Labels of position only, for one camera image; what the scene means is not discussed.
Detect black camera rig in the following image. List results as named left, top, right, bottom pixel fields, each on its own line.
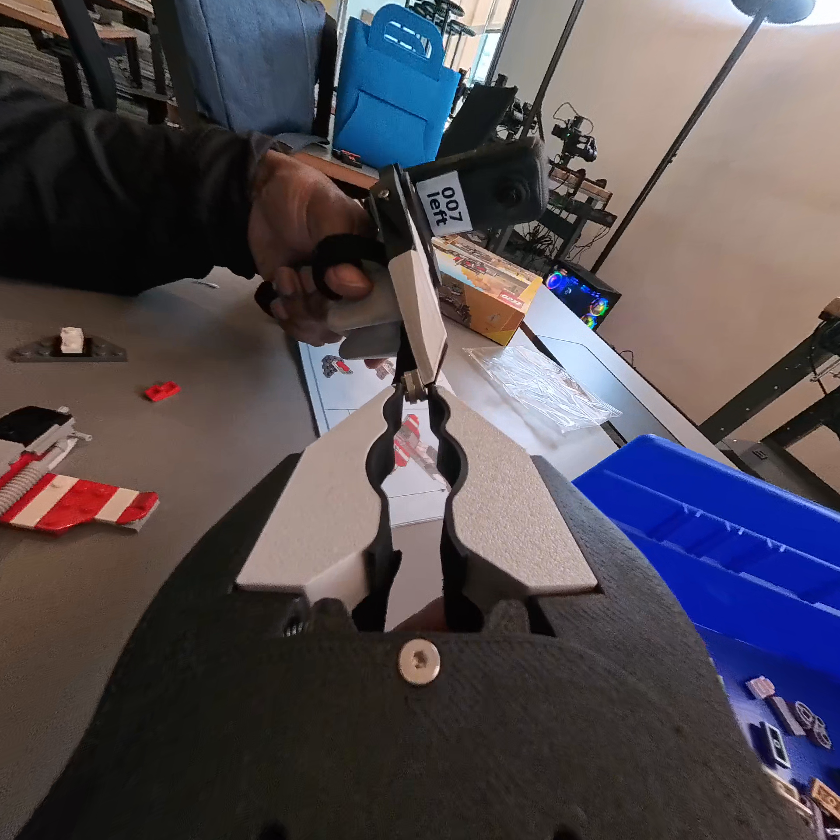
left=550, top=115, right=600, bottom=166

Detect bright blue felt bag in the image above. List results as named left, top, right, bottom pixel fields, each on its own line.
left=332, top=3, right=463, bottom=170

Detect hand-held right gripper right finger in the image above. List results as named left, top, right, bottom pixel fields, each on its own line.
left=428, top=386, right=599, bottom=632

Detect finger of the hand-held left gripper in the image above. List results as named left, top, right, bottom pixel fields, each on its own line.
left=392, top=330, right=417, bottom=396
left=387, top=248, right=450, bottom=387

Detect person's left forearm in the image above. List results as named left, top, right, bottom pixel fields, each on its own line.
left=0, top=72, right=280, bottom=298

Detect black floor lamp stand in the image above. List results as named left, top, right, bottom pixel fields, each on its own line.
left=589, top=0, right=818, bottom=273

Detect toy building instruction booklet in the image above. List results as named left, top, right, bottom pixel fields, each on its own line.
left=298, top=340, right=462, bottom=529

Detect red white toy plane model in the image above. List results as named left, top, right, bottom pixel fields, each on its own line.
left=0, top=406, right=160, bottom=534

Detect equipment workbench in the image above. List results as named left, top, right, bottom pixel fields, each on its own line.
left=505, top=164, right=619, bottom=263

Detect navy fabric bag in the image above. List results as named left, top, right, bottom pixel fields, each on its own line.
left=172, top=0, right=340, bottom=144

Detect blue plastic bin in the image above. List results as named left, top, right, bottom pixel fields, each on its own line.
left=572, top=433, right=840, bottom=840

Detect black metal desk frame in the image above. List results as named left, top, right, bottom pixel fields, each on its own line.
left=699, top=298, right=840, bottom=509

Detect wood-edged office desk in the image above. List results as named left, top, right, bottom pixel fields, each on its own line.
left=282, top=134, right=385, bottom=198

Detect grey work desk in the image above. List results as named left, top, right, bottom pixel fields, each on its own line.
left=0, top=266, right=624, bottom=840

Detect person's left hand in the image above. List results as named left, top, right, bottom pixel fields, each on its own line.
left=248, top=151, right=383, bottom=349

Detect dark grey wedge plate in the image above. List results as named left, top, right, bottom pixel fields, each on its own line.
left=8, top=335, right=127, bottom=364

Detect rainbow-lit computer tower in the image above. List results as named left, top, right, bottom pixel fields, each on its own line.
left=543, top=259, right=622, bottom=332

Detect wooden top desk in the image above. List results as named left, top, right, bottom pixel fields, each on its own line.
left=0, top=0, right=172, bottom=126

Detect yellow toy set box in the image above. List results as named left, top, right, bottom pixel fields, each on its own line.
left=430, top=233, right=544, bottom=347

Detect clear plastic bag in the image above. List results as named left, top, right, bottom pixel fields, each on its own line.
left=462, top=345, right=623, bottom=433

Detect pile of loose bricks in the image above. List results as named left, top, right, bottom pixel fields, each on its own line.
left=745, top=675, right=840, bottom=831

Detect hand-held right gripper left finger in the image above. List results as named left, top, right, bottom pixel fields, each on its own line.
left=235, top=385, right=404, bottom=632

